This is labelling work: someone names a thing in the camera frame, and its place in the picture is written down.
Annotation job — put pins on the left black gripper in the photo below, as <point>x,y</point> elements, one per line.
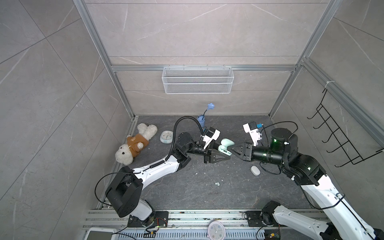
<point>209,155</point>

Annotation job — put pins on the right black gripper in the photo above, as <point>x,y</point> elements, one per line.
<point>248,148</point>

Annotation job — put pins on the green earbud charging case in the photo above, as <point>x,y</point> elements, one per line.
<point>223,147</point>

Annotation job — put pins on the white earbud charging case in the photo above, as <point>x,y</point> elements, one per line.
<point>255,171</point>

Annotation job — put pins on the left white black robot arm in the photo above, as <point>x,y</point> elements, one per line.
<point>124,192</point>

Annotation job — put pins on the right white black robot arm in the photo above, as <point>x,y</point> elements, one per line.
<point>306,172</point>

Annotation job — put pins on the blue cup holder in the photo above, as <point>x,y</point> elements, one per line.
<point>201,120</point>

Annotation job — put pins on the small round white clock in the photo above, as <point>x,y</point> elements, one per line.
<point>166,137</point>

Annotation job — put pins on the white plush bear toy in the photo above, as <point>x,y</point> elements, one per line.
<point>135,144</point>

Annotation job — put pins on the pink round clock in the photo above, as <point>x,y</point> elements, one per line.
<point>216,231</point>

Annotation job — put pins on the white tablet device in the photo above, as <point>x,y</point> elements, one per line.
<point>96,233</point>

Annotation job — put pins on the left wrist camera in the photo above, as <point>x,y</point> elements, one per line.
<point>209,135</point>

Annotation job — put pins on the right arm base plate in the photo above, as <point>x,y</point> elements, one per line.
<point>261,218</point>

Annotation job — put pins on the white wire mesh basket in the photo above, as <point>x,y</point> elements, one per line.
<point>197,80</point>

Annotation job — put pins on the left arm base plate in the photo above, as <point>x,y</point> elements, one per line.
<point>159,218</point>

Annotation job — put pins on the black wire hook rack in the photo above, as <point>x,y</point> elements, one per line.
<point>342,141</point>

